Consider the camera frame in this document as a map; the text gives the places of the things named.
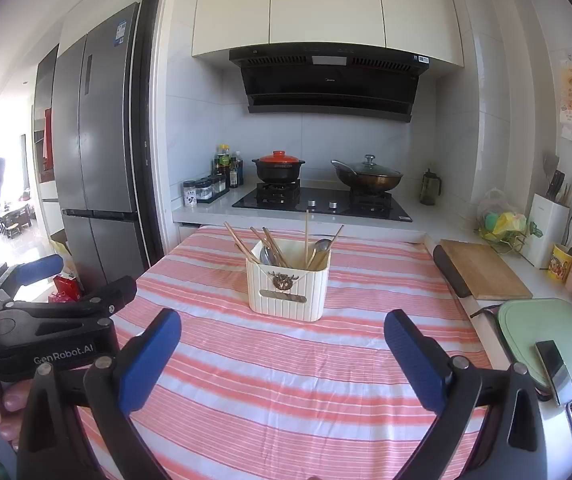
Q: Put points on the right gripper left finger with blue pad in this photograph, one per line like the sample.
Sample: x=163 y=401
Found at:
x=117 y=387

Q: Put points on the wooden cutting board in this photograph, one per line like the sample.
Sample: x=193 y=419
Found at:
x=486 y=274

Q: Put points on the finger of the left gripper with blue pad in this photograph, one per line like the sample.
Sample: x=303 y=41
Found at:
x=12 y=278
x=102 y=303

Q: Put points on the grey refrigerator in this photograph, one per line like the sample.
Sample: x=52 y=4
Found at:
x=90 y=136

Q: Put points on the black pot red lid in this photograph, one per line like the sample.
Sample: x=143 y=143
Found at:
x=278 y=168

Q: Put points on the black range hood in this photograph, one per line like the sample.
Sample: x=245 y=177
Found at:
x=321 y=77

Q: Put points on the black tray under board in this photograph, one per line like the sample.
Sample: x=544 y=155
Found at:
x=450 y=273

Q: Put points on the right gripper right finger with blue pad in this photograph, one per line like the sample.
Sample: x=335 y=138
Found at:
x=448 y=387

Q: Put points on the white knife block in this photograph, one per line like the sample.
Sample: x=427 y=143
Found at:
x=545 y=228

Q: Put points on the sauce bottles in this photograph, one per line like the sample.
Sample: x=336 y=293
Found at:
x=230 y=164

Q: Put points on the black gas stove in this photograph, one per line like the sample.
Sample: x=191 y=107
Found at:
x=295 y=197

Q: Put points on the dark glass kettle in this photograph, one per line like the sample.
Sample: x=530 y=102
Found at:
x=430 y=188

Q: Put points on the black smartphone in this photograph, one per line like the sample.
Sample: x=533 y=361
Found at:
x=556 y=371

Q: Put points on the cream utensil holder box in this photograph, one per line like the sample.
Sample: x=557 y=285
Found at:
x=290 y=293

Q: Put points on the pink striped tablecloth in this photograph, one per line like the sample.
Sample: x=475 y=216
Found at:
x=248 y=396

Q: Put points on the green cutting board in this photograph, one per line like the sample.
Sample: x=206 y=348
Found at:
x=525 y=322

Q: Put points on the black wok glass lid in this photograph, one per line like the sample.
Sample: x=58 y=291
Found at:
x=367 y=177

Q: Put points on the bag with yellow green items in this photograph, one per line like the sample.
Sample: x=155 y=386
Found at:
x=500 y=224

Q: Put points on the yellow cup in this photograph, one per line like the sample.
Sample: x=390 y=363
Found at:
x=560 y=263

